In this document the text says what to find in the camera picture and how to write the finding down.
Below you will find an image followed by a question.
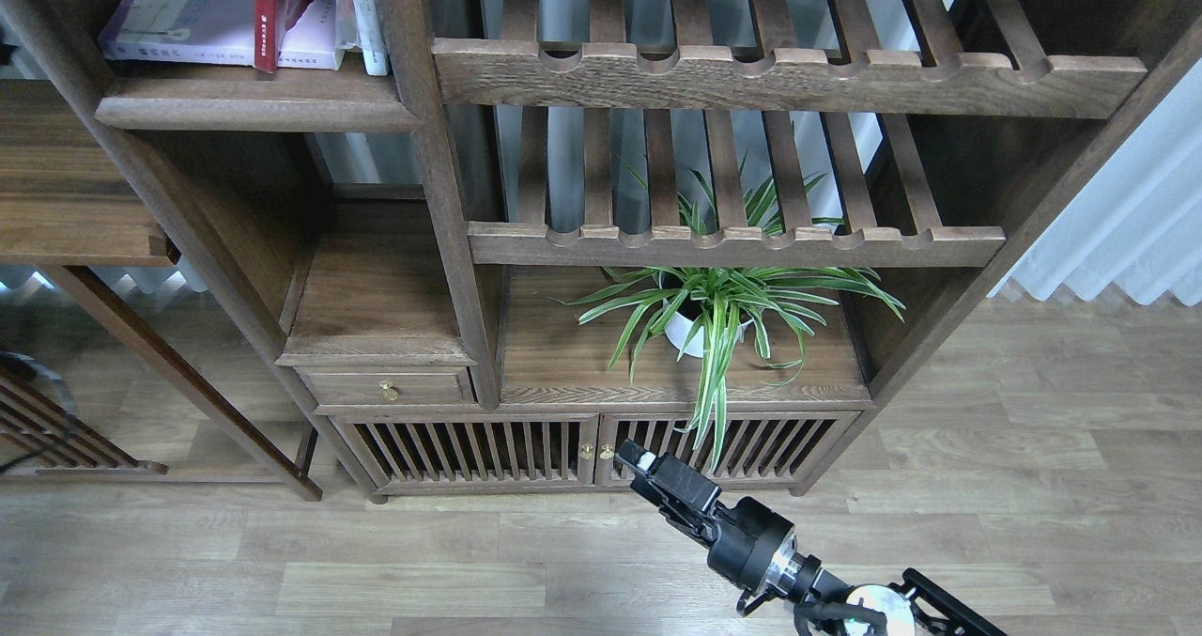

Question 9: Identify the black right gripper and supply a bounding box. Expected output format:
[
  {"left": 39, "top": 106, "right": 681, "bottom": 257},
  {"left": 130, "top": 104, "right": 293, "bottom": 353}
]
[{"left": 615, "top": 440, "right": 795, "bottom": 594}]

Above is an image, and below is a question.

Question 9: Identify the white lavender book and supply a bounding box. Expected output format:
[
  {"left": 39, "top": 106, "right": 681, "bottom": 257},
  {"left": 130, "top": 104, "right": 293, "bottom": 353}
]
[{"left": 99, "top": 0, "right": 344, "bottom": 70}]

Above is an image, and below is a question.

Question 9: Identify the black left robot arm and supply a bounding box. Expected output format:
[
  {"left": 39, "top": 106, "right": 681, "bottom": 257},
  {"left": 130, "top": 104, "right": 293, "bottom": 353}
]
[{"left": 1, "top": 350, "right": 81, "bottom": 472}]

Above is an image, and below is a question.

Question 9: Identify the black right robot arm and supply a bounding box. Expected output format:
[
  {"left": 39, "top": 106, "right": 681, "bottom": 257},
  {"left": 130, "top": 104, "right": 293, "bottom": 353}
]
[{"left": 617, "top": 441, "right": 1002, "bottom": 635}]

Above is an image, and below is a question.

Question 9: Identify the white plant pot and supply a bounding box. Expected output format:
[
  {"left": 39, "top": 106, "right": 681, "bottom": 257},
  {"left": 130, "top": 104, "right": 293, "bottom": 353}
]
[{"left": 665, "top": 299, "right": 752, "bottom": 358}]

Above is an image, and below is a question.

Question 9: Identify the green spider plant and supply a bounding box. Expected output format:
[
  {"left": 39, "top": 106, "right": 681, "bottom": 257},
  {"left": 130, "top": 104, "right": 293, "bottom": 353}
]
[{"left": 563, "top": 151, "right": 908, "bottom": 472}]

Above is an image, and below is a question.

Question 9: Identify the dark wooden bookshelf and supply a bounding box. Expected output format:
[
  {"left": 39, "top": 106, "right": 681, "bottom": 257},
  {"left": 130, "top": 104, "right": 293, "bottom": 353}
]
[{"left": 2, "top": 0, "right": 1200, "bottom": 499}]

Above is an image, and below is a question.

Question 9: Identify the brass drawer knob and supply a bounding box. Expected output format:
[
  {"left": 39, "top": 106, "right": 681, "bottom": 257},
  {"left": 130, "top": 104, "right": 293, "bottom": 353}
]
[{"left": 377, "top": 380, "right": 400, "bottom": 402}]

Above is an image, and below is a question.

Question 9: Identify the white curtain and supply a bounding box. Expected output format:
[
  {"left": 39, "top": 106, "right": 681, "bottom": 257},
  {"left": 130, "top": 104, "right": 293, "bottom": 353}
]
[{"left": 990, "top": 63, "right": 1201, "bottom": 307}]

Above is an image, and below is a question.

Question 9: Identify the white upright book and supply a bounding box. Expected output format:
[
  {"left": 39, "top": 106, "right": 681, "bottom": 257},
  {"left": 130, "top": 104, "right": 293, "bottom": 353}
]
[{"left": 335, "top": 0, "right": 389, "bottom": 76}]

